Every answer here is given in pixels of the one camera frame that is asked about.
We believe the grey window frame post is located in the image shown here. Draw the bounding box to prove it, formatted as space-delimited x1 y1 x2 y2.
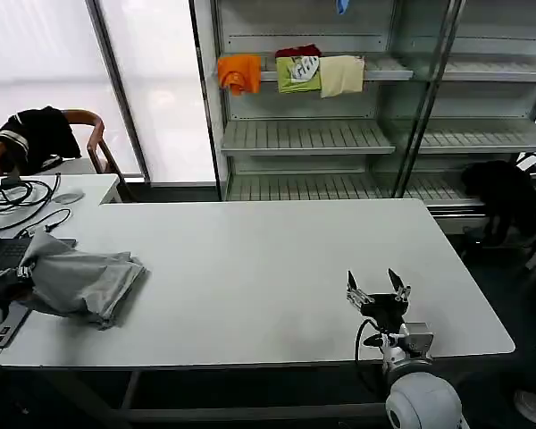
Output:
84 0 153 185

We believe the person's shoe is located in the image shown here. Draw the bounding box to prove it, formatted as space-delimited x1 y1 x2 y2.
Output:
512 389 536 425

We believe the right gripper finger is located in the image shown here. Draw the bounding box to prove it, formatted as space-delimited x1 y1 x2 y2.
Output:
345 269 376 310
387 267 413 301

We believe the brown wooden chair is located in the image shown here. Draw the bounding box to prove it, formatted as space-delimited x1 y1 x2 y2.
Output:
0 108 118 176

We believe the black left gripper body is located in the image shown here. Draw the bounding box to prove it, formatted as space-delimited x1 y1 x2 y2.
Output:
0 277 28 310

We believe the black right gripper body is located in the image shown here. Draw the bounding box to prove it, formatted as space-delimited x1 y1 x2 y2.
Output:
360 291 410 332

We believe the grey printed t-shirt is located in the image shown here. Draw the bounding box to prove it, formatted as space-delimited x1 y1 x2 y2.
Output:
23 229 150 332

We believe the black cable with adapter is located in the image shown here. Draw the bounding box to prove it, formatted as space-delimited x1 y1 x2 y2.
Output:
0 208 73 239

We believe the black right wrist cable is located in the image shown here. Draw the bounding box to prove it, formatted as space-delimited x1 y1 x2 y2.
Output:
354 317 386 391

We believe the black jacket with white stripes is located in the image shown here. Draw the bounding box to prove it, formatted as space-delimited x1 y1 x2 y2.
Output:
0 105 82 176

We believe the dark grey laptop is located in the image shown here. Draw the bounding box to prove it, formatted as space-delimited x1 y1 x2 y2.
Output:
0 222 78 349

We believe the grey round mouse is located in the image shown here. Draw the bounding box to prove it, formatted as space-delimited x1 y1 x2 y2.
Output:
53 189 86 206

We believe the coiled black cable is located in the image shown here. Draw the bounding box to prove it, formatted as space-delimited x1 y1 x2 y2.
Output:
0 172 63 215

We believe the grey metal shelf rack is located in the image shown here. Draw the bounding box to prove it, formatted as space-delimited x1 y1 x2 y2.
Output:
188 0 415 203
391 0 536 221

